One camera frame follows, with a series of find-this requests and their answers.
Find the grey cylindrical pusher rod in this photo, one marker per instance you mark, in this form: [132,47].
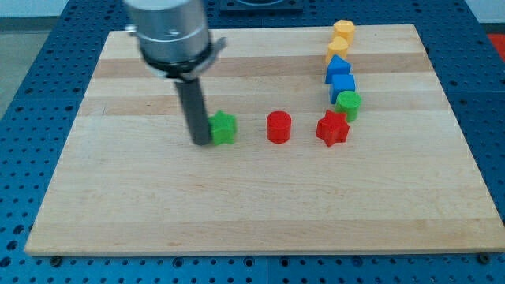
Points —
[196,116]

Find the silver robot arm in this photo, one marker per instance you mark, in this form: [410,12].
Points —
[176,43]

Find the yellow hexagon block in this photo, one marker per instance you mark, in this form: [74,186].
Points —
[345,29]

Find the green star block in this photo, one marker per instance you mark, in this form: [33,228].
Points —
[223,128]

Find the red cylinder block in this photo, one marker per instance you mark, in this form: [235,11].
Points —
[279,126]

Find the red star block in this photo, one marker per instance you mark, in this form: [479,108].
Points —
[332,128]

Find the blue triangle block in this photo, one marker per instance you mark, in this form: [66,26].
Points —
[337,66]

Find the blue cube block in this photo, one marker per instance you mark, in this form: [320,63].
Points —
[340,83]

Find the yellow heart block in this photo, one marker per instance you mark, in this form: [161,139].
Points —
[338,46]

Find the green cylinder block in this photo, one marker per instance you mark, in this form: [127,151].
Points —
[348,102]

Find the wooden board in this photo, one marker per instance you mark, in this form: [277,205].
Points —
[129,181]

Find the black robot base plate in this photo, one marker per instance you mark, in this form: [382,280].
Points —
[260,5]

